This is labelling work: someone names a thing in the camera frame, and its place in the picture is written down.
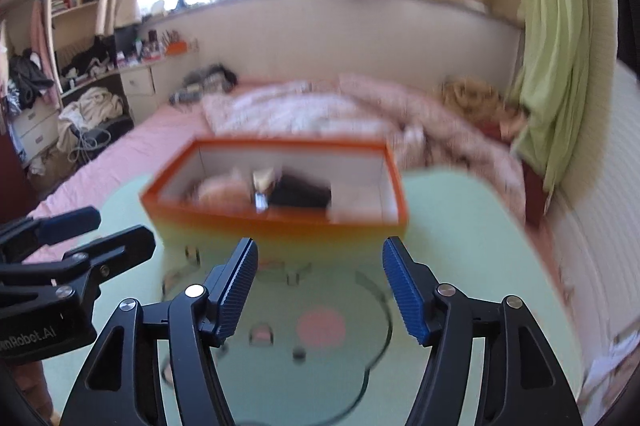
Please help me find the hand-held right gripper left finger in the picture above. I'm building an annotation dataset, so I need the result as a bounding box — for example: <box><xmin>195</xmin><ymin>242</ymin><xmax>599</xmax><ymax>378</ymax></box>
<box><xmin>59</xmin><ymin>237</ymin><xmax>260</xmax><ymax>426</ymax></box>

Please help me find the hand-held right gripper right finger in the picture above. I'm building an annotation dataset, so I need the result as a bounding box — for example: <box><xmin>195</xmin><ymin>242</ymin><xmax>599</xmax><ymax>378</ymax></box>
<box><xmin>382</xmin><ymin>236</ymin><xmax>583</xmax><ymax>426</ymax></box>

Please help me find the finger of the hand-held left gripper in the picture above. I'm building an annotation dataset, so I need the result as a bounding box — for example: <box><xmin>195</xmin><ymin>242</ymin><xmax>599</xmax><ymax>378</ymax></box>
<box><xmin>0</xmin><ymin>225</ymin><xmax>157</xmax><ymax>297</ymax></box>
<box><xmin>0</xmin><ymin>206</ymin><xmax>103</xmax><ymax>263</ymax></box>

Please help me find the orange cardboard box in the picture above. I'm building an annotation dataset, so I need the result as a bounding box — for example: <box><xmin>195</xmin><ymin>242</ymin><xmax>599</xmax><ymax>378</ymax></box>
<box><xmin>140</xmin><ymin>137</ymin><xmax>412</xmax><ymax>259</ymax></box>

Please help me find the pink round puff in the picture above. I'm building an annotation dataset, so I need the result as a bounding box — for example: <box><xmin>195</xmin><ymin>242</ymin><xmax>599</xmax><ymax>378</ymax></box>
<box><xmin>197</xmin><ymin>176</ymin><xmax>252</xmax><ymax>206</ymax></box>

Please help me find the black red pouch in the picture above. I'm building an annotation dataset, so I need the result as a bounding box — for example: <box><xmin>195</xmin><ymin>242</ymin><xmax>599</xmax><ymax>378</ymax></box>
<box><xmin>267</xmin><ymin>173</ymin><xmax>333</xmax><ymax>210</ymax></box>

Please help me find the person's left forearm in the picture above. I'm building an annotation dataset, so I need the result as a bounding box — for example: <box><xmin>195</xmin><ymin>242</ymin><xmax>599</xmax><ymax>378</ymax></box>
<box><xmin>10</xmin><ymin>358</ymin><xmax>55</xmax><ymax>424</ymax></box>

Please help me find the pale green cartoon desktop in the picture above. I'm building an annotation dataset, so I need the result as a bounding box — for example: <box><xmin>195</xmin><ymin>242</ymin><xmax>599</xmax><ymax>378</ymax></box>
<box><xmin>45</xmin><ymin>166</ymin><xmax>586</xmax><ymax>426</ymax></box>

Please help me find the white drawer unit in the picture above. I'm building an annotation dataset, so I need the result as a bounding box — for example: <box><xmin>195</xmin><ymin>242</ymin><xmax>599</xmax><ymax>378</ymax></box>
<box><xmin>10</xmin><ymin>103</ymin><xmax>64</xmax><ymax>158</ymax></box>

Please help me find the white clothes heap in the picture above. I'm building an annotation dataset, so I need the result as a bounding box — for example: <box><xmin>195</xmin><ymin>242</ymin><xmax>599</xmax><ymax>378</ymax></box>
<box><xmin>59</xmin><ymin>87</ymin><xmax>125</xmax><ymax>148</ymax></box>

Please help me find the pink sheet bed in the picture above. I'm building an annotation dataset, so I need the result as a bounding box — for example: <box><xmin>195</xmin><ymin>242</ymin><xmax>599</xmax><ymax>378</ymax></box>
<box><xmin>22</xmin><ymin>78</ymin><xmax>556</xmax><ymax>267</ymax></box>

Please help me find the dark clothes pile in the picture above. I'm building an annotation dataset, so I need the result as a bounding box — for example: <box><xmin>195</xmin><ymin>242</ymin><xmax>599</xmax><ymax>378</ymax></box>
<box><xmin>6</xmin><ymin>53</ymin><xmax>54</xmax><ymax>108</ymax></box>

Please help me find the white drawer cabinet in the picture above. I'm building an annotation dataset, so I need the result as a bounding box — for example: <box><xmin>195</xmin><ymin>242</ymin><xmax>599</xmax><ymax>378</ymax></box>
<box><xmin>121</xmin><ymin>66</ymin><xmax>157</xmax><ymax>128</ymax></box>

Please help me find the blue patterned pillow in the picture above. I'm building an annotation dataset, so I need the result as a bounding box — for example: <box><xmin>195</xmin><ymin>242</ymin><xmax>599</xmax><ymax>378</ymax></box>
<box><xmin>170</xmin><ymin>88</ymin><xmax>211</xmax><ymax>107</ymax></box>

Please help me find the black clothes heap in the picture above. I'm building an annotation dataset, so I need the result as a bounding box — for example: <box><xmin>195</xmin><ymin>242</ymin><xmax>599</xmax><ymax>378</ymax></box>
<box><xmin>64</xmin><ymin>36</ymin><xmax>117</xmax><ymax>75</ymax></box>

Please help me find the pink hanging garment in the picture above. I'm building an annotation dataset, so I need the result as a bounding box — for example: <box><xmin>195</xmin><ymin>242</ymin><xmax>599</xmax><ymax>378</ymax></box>
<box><xmin>30</xmin><ymin>0</ymin><xmax>59</xmax><ymax>107</ymax></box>

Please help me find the black monitor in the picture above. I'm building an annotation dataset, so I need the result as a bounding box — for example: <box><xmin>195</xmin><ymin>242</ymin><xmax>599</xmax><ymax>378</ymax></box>
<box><xmin>114</xmin><ymin>26</ymin><xmax>139</xmax><ymax>58</ymax></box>

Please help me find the grey clothes pile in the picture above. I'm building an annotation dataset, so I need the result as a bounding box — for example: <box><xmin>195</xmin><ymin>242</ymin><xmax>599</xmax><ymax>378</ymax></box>
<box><xmin>182</xmin><ymin>63</ymin><xmax>239</xmax><ymax>95</ymax></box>

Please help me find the pink printed quilt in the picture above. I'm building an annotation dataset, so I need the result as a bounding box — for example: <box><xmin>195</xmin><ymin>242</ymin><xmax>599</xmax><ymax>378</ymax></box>
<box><xmin>202</xmin><ymin>73</ymin><xmax>528</xmax><ymax>227</ymax></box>

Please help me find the yellow-brown plush toy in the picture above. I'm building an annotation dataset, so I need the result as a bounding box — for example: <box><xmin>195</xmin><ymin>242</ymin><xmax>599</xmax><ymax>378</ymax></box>
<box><xmin>440</xmin><ymin>77</ymin><xmax>528</xmax><ymax>138</ymax></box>

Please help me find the green hanging garment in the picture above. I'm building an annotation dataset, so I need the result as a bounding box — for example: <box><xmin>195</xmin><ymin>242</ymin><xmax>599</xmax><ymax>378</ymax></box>
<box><xmin>510</xmin><ymin>0</ymin><xmax>599</xmax><ymax>193</ymax></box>

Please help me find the white cable bundle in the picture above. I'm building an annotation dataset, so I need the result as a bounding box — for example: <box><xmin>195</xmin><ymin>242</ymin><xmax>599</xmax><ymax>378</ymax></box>
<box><xmin>74</xmin><ymin>125</ymin><xmax>112</xmax><ymax>158</ymax></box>

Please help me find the cluttered white wall desk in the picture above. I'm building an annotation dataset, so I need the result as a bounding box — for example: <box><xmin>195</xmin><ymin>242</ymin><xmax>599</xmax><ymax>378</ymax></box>
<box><xmin>59</xmin><ymin>55</ymin><xmax>167</xmax><ymax>98</ymax></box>

